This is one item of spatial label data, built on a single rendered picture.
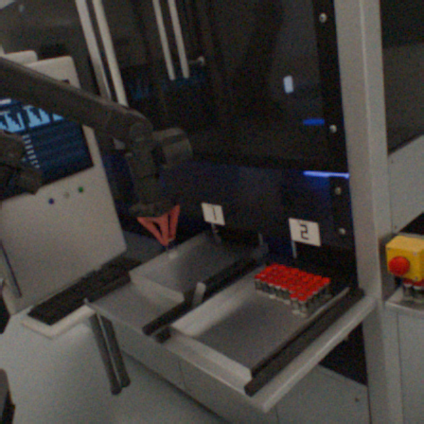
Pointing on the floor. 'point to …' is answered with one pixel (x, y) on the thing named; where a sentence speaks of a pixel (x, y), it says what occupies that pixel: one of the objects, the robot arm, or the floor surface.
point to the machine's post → (370, 196)
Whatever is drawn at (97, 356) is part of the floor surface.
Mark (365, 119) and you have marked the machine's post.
